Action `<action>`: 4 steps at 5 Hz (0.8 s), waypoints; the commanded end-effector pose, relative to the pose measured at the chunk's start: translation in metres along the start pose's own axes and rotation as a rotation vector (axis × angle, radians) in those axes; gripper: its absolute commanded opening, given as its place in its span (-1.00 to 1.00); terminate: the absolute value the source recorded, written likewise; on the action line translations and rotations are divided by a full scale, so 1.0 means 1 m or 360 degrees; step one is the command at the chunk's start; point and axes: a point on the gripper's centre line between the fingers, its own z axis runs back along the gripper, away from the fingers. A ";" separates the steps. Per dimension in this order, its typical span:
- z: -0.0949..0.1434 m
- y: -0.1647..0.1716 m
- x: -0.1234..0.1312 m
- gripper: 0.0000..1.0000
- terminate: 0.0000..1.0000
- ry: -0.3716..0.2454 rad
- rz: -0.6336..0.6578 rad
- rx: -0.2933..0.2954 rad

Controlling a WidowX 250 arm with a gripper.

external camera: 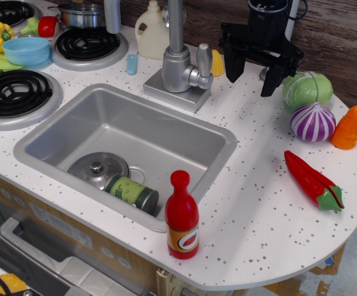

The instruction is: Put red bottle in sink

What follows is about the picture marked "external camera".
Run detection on green toy can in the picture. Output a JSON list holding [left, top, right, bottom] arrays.
[[104, 174, 159, 214]]

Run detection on middle black stove burner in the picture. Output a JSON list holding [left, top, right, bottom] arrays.
[[51, 28, 128, 72]]

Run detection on green toy cabbage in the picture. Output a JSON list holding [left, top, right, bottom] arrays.
[[282, 71, 334, 110]]

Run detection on yellow toy object below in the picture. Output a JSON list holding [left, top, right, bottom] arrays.
[[0, 274, 28, 293]]

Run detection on silver toy pot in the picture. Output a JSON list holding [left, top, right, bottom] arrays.
[[48, 3, 106, 28]]

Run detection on yellow toy corn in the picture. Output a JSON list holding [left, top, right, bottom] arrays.
[[211, 49, 225, 77]]

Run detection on grey pole left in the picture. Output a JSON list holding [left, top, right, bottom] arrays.
[[104, 0, 121, 34]]

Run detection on purple toy onion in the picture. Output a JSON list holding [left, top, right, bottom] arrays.
[[290, 102, 337, 142]]

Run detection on silver toy faucet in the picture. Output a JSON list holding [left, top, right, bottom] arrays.
[[143, 1, 213, 113]]

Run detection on orange toy carrot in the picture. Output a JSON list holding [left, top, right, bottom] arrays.
[[330, 105, 357, 150]]

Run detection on cream toy detergent jug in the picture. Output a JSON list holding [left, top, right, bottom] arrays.
[[134, 1, 170, 60]]

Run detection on toy oven door handle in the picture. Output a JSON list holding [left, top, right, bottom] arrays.
[[0, 218, 89, 295]]

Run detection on red sauce bottle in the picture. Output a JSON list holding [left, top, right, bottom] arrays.
[[165, 170, 199, 260]]

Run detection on grey toy sink basin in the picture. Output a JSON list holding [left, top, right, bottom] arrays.
[[14, 84, 237, 232]]

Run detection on silver pot lid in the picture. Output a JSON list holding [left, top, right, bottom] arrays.
[[68, 152, 129, 190]]

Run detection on grey support pole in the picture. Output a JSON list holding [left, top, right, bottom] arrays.
[[260, 0, 300, 81]]

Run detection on front black stove burner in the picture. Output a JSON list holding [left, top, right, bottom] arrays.
[[0, 70, 63, 131]]

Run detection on red toy radish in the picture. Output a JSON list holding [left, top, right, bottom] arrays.
[[20, 16, 59, 38]]

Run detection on red toy chili pepper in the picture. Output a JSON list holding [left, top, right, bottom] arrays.
[[284, 150, 345, 212]]

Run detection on back black stove burner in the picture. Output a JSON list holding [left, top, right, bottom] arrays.
[[0, 1, 43, 32]]

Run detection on light blue toy bowl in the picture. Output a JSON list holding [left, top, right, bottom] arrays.
[[2, 37, 50, 66]]

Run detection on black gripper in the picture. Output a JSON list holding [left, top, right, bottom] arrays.
[[220, 1, 304, 97]]

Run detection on black stove burner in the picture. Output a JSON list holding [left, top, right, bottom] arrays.
[[51, 28, 128, 72], [0, 70, 63, 131], [0, 1, 43, 32]]

